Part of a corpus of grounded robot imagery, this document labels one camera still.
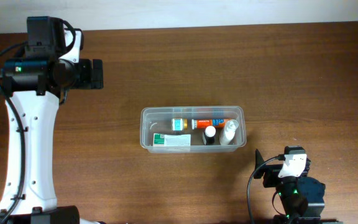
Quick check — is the orange tablet tube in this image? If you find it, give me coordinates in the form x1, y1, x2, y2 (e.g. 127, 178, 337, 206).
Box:
191, 119, 229, 129

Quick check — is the black bottle white cap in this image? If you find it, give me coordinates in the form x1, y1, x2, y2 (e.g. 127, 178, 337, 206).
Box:
203, 126, 216, 146

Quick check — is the white spray bottle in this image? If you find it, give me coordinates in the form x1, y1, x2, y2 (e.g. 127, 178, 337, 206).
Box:
219, 119, 239, 145

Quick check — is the small gold-capped jar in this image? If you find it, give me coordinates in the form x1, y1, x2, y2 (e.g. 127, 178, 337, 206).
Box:
172, 118, 188, 131

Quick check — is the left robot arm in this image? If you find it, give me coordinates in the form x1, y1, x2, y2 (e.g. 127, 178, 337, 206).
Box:
0, 16, 103, 224

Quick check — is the white green medicine box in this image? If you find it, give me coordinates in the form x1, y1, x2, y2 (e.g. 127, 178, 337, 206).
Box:
153, 133, 191, 147

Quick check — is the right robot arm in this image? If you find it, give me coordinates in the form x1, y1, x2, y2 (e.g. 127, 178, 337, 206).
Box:
250, 146, 326, 223

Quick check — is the clear plastic container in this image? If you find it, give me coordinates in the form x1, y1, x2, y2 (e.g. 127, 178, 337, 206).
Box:
140, 106, 247, 153

